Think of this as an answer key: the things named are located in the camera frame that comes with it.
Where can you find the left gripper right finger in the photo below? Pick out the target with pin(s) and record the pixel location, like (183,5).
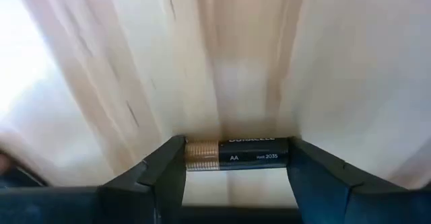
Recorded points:
(323,190)

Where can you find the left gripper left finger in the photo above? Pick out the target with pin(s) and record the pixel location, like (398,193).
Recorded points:
(158,183)

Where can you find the black AA battery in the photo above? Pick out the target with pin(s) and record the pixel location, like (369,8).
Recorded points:
(249,155)

